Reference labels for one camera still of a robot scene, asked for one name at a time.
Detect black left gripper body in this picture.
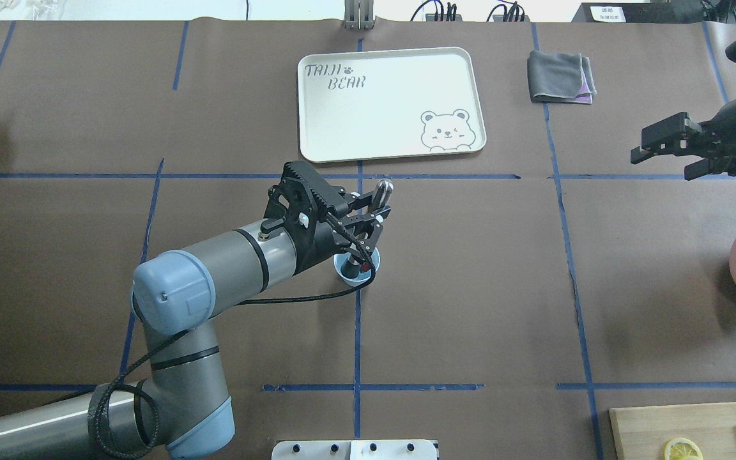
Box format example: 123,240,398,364
291,221,351,275

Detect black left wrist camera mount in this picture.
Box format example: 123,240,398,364
260,160,351,240

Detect aluminium frame post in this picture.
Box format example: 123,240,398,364
344,0,376,30

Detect lemon slices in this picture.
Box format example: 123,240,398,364
663,437,704,460

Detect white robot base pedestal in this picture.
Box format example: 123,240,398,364
271,439,440,459

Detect steel muddler black head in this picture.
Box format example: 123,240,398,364
335,180,394,286

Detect grey purple folded cloth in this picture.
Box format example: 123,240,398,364
528,50,597,105

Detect light blue cup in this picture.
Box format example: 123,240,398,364
333,248,371,286

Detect cream bear tray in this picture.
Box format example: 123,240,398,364
297,47,487,164

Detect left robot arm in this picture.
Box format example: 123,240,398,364
0,180,392,459

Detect bamboo cutting board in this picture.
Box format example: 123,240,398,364
609,402,736,459

